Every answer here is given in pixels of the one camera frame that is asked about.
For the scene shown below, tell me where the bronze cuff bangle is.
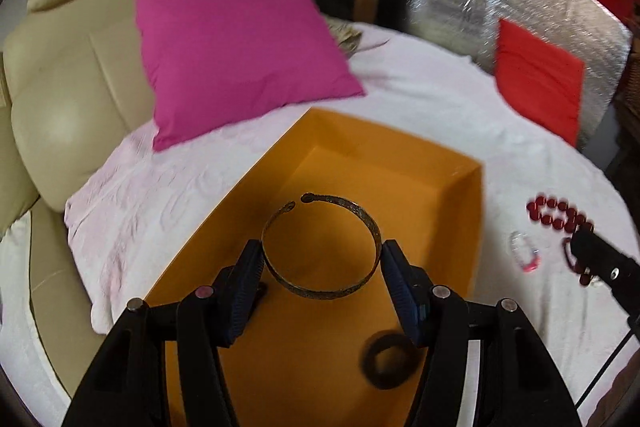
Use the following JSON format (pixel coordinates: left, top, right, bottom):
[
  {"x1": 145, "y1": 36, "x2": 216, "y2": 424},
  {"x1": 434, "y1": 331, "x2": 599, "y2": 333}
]
[{"x1": 259, "y1": 191, "x2": 383, "y2": 301}]

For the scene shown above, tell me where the dark red thin bangle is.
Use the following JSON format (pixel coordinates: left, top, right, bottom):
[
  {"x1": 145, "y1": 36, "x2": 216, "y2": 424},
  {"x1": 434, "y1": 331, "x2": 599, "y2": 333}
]
[{"x1": 561, "y1": 237, "x2": 592, "y2": 287}]

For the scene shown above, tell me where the pale pink bedspread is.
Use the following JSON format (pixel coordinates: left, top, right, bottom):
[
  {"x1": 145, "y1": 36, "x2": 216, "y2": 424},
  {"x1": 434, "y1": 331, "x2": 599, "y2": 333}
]
[{"x1": 63, "y1": 22, "x2": 640, "y2": 408}]

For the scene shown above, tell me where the orange cardboard box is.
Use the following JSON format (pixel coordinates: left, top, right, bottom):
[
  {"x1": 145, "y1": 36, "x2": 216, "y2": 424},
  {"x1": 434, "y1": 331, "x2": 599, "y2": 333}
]
[{"x1": 148, "y1": 108, "x2": 483, "y2": 426}]

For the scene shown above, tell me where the red pillow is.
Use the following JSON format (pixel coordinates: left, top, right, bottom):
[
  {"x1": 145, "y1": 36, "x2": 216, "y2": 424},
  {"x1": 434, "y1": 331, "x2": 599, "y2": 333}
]
[{"x1": 495, "y1": 18, "x2": 586, "y2": 146}]

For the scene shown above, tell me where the magenta pillow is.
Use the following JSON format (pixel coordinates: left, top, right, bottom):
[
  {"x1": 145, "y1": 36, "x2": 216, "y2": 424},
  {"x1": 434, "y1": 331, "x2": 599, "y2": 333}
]
[{"x1": 134, "y1": 0, "x2": 364, "y2": 152}]

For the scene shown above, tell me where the patterned fabric bundle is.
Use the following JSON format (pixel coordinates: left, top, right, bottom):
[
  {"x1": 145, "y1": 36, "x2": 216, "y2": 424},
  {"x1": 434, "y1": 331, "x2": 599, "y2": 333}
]
[{"x1": 323, "y1": 15, "x2": 388, "y2": 58}]

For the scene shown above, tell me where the silver foil insulation sheet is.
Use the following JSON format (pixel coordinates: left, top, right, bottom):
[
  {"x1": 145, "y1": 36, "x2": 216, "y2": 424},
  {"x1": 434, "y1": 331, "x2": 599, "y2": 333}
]
[{"x1": 401, "y1": 0, "x2": 632, "y2": 148}]

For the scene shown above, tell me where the black ring bangle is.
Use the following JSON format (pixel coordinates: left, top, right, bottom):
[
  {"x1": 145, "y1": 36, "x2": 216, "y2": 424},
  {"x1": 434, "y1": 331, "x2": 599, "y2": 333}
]
[{"x1": 360, "y1": 331, "x2": 423, "y2": 390}]

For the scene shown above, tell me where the pink white bead bracelet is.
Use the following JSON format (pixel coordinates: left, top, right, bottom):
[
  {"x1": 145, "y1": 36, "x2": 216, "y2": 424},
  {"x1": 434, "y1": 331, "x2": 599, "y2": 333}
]
[{"x1": 508, "y1": 230, "x2": 544, "y2": 275}]

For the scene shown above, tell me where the red bead bracelet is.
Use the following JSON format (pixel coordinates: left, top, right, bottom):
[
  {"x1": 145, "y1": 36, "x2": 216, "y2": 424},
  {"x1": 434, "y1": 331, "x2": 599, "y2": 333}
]
[{"x1": 525, "y1": 193, "x2": 596, "y2": 234}]

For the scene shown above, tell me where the black cable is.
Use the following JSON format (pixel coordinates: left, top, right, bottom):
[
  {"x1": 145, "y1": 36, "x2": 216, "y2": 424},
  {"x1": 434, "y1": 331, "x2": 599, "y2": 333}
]
[{"x1": 574, "y1": 328, "x2": 640, "y2": 408}]

